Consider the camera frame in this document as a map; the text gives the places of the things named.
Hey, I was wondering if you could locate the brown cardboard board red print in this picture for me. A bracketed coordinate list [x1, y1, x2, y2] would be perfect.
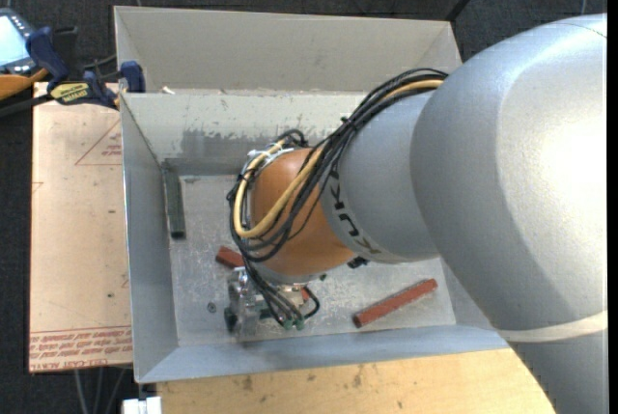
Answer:
[28, 81, 134, 374]

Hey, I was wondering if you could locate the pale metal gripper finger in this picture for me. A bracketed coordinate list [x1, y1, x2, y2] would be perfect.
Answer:
[235, 303, 265, 338]
[227, 266, 258, 306]

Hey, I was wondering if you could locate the grey metal bin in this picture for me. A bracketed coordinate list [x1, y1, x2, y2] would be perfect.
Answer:
[113, 5, 513, 385]

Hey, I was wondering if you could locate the red-brown flat block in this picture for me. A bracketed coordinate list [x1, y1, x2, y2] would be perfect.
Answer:
[351, 277, 439, 330]

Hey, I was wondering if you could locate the dark green flat block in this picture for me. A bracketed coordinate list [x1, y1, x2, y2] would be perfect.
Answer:
[160, 159, 187, 240]

